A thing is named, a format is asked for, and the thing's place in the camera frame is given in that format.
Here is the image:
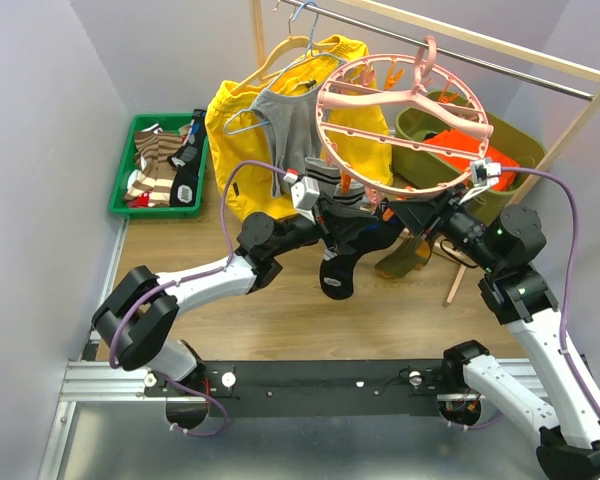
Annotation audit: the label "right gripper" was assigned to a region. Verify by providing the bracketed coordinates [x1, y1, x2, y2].
[387, 181, 502, 273]

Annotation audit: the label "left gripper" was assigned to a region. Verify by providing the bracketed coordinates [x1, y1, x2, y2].
[269, 191, 378, 259]

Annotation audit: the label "black patterned sock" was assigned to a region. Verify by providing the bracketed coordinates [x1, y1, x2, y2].
[319, 199, 404, 300]
[169, 109, 207, 207]

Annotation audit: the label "orange clothes peg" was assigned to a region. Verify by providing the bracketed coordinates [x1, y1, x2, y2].
[382, 208, 394, 223]

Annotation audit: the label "olive striped sock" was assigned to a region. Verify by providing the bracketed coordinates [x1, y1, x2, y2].
[374, 239, 408, 279]
[403, 236, 432, 273]

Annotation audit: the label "pink round clip hanger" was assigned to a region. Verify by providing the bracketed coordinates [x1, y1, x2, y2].
[316, 36, 493, 202]

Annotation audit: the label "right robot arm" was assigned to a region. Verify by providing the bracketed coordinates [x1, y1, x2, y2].
[388, 190, 600, 479]

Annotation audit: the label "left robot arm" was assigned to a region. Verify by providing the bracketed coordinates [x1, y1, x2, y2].
[92, 197, 358, 395]

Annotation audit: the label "wooden clothes hanger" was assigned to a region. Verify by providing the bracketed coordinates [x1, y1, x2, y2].
[231, 0, 335, 94]

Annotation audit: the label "olive green plastic bin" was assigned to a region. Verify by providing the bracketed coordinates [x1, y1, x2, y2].
[392, 108, 546, 224]

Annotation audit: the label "orange cloth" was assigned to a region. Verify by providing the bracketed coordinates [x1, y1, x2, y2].
[424, 129, 520, 192]

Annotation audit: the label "yellow shorts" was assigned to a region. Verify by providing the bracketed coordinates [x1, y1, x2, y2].
[205, 34, 369, 219]

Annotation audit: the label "grey tank top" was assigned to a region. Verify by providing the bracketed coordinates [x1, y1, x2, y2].
[251, 89, 322, 174]

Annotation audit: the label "brown striped sock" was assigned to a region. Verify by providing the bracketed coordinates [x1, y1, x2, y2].
[124, 130, 183, 207]

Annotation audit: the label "green plastic tray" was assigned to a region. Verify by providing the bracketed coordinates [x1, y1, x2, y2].
[109, 112, 208, 219]

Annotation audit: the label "wooden clothes rack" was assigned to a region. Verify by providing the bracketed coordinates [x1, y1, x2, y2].
[252, 0, 600, 306]

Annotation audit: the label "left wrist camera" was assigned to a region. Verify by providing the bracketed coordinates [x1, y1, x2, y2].
[291, 176, 320, 223]

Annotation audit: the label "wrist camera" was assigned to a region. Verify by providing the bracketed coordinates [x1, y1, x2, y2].
[460, 157, 502, 204]
[291, 176, 320, 223]

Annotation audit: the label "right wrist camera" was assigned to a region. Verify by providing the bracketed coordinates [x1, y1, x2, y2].
[460, 157, 502, 204]

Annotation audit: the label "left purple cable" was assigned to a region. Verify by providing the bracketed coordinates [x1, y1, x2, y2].
[108, 159, 301, 437]

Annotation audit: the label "purple cable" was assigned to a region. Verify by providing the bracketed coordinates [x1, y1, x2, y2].
[108, 159, 301, 437]
[497, 165, 600, 436]

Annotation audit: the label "blue wire hanger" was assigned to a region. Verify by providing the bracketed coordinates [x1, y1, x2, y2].
[223, 1, 346, 136]

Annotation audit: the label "metal hanging rail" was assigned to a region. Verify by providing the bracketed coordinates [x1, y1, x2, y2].
[284, 0, 594, 102]

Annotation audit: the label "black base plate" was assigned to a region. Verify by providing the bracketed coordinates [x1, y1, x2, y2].
[144, 357, 461, 419]

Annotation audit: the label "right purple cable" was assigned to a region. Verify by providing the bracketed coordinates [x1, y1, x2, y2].
[497, 165, 600, 436]

